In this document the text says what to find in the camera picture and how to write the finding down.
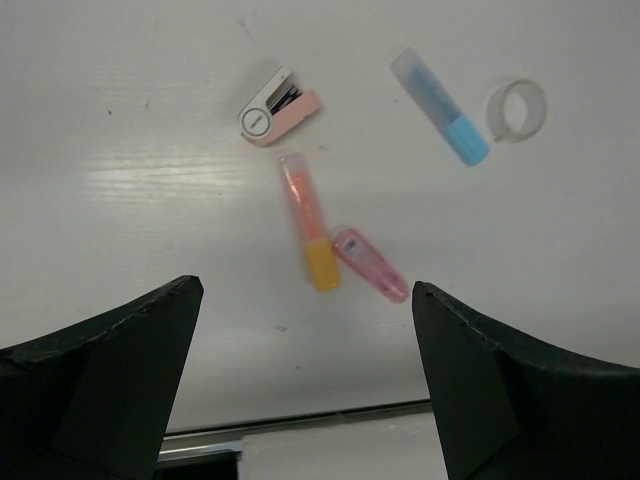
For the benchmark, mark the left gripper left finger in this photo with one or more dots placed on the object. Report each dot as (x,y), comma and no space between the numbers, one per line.
(93,400)

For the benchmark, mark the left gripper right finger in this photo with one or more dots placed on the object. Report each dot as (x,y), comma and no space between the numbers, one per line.
(510,406)

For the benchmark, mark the clear tape roll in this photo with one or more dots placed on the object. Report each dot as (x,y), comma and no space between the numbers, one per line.
(516,111)

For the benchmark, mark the pink pencil sharpener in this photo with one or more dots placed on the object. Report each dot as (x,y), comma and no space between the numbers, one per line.
(276,109)

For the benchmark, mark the pink utility knife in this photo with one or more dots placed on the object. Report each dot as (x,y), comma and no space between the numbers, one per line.
(359,254)

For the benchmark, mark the orange pink highlighter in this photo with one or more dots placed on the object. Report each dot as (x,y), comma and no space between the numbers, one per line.
(306,208)

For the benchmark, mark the blue highlighter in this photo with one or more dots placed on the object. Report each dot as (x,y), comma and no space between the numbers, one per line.
(439,107)

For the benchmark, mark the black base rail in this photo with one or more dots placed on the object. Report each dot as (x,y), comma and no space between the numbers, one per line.
(182,448)

